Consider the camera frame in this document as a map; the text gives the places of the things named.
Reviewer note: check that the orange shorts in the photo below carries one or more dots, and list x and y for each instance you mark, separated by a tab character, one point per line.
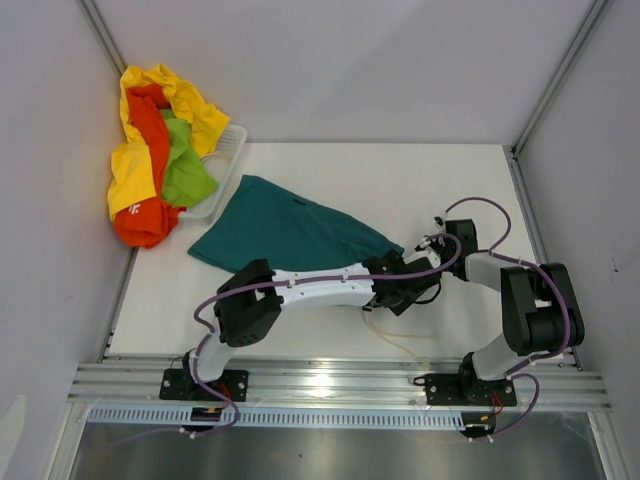
147	223

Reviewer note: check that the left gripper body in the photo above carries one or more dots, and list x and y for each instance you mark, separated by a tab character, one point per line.
405	302

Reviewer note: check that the lime green shorts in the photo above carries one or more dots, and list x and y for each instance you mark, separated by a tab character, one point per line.
186	181

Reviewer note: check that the teal green shorts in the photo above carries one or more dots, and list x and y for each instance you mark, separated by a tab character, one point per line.
265	221

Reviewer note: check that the aluminium frame post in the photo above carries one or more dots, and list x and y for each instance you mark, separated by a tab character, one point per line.
103	34
577	46

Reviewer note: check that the white plastic basket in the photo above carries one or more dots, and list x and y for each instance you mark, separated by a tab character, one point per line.
220	165

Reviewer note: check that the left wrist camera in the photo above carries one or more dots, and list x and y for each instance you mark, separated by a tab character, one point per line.
423	250

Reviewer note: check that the aluminium mounting rail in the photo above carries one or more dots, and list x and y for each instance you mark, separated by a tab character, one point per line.
333	384

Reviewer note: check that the yellow shorts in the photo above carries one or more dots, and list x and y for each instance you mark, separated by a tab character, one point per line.
131	162

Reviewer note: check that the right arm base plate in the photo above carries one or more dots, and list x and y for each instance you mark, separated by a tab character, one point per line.
456	390

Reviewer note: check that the left aluminium frame post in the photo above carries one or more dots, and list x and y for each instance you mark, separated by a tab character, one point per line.
103	34

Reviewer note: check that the slotted cable duct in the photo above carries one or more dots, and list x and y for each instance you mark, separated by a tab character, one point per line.
412	419

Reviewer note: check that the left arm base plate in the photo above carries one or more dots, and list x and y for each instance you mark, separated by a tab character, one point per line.
178	385

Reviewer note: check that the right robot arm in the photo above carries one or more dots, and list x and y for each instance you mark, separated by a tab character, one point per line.
540	314

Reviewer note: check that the right aluminium frame post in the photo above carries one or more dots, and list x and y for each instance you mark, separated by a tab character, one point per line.
577	46

